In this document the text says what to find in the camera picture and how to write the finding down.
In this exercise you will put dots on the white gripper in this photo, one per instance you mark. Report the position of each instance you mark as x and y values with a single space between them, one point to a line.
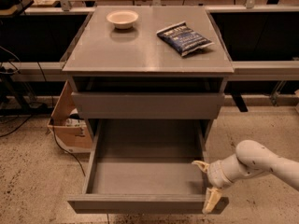
216 174

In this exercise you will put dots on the grey drawer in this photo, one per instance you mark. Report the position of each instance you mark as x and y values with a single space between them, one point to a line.
98 105
144 166

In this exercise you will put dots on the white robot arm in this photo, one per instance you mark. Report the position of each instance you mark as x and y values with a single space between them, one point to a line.
251 159

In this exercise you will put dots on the grey drawer cabinet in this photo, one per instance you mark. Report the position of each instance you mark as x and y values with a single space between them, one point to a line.
109 60

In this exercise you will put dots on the grey top drawer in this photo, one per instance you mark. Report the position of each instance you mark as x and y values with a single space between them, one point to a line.
98 105

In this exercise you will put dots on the blue chip bag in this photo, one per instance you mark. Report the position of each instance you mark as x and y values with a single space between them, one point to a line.
183 39

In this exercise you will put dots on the cardboard box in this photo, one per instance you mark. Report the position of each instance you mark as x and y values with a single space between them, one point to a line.
71 133

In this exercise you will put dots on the white bowl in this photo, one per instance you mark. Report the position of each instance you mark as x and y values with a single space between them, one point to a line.
122 19

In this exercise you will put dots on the grey metal rail frame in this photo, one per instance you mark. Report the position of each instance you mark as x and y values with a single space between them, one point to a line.
244 70

